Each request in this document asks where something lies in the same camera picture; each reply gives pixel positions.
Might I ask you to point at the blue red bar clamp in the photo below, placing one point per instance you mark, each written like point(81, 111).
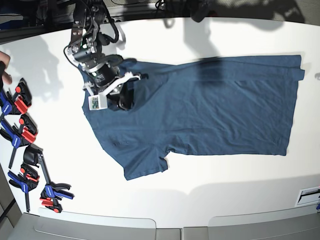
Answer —
point(27, 181)
point(18, 103)
point(52, 193)
point(23, 136)

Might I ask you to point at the grey left chair back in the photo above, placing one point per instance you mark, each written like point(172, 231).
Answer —
point(33, 227)

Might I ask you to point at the top blue red bar clamp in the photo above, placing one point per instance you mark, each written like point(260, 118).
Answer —
point(18, 103)

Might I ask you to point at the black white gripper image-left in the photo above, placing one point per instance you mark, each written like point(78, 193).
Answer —
point(116, 82)

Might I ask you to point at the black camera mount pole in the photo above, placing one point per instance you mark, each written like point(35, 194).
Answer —
point(199, 9)

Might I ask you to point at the aluminium rail with cables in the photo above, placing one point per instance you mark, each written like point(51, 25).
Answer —
point(60, 12)

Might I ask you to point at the grey right chair back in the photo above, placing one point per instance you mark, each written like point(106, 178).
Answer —
point(302, 223)

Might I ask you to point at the grey chair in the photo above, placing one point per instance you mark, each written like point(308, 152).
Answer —
point(302, 223)
point(33, 227)

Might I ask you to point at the dark blue T-shirt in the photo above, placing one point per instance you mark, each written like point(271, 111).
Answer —
point(215, 106)

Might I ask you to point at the person hand at edge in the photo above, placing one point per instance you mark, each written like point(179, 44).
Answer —
point(5, 58)

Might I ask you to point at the bottom blue red bar clamp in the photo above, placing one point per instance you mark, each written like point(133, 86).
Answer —
point(52, 193)

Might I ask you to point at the white slotted label plate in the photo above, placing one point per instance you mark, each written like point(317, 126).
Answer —
point(308, 196)

